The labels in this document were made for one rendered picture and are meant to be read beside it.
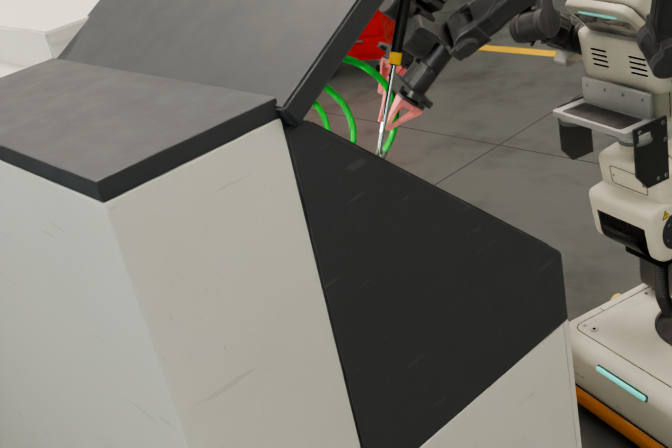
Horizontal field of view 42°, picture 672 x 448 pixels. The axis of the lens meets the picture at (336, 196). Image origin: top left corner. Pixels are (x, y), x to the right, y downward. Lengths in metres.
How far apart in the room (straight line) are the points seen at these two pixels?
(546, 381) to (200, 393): 0.86
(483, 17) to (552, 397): 0.79
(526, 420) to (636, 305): 1.04
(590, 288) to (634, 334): 0.75
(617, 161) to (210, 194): 1.36
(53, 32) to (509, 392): 1.12
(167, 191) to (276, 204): 0.18
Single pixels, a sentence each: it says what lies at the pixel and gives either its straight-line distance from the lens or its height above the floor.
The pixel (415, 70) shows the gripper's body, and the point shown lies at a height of 1.33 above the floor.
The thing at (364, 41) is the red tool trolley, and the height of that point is 0.28.
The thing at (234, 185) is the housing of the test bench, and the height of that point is 1.41.
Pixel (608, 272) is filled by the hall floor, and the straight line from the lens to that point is 3.50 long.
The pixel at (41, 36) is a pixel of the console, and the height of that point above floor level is 1.54.
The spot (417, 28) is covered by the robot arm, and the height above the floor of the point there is 1.42.
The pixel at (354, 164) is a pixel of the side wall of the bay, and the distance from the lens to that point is 1.29.
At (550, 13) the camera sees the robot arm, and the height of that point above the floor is 1.26.
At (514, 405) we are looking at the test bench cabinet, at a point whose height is 0.70.
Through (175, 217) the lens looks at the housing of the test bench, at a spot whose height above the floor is 1.41.
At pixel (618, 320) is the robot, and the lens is 2.75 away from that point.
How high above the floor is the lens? 1.85
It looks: 25 degrees down
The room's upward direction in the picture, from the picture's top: 13 degrees counter-clockwise
